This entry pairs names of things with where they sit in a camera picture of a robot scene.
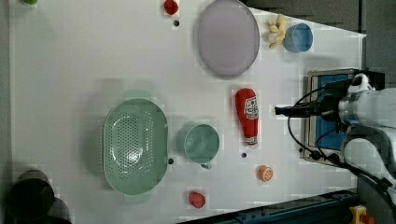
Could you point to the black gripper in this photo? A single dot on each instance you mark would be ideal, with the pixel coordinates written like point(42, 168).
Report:
point(325, 107)

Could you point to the red plush ketchup bottle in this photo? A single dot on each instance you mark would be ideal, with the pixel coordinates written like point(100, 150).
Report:
point(248, 113)

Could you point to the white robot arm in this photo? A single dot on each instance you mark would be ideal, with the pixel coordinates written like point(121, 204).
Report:
point(364, 114)

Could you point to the green oval strainer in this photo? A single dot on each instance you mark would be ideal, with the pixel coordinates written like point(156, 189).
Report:
point(135, 146)

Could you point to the plush orange slice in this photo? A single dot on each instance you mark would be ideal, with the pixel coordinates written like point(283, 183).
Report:
point(265, 173)

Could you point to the blue bowl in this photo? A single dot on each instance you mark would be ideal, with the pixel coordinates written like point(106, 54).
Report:
point(299, 38)

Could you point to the plush banana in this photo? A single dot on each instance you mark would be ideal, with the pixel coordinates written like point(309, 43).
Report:
point(277, 31)

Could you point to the grey oval plate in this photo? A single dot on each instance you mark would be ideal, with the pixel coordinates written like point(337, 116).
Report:
point(228, 37)

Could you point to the plush strawberry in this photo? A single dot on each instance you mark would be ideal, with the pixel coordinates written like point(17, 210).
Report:
point(196, 199)

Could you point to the red plush tomato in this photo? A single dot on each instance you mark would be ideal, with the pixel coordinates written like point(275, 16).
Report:
point(170, 7)

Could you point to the black cylinder lower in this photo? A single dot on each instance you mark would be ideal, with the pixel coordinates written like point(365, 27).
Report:
point(57, 213)

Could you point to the black cylinder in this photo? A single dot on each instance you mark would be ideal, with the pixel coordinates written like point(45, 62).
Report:
point(31, 197)
point(57, 213)

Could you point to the black cylinder upper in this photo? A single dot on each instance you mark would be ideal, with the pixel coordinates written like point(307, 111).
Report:
point(31, 197)

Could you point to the green cylinder toy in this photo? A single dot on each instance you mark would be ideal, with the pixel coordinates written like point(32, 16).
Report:
point(30, 2)

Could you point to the blue tray in frame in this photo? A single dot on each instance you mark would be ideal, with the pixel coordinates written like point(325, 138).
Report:
point(317, 131)

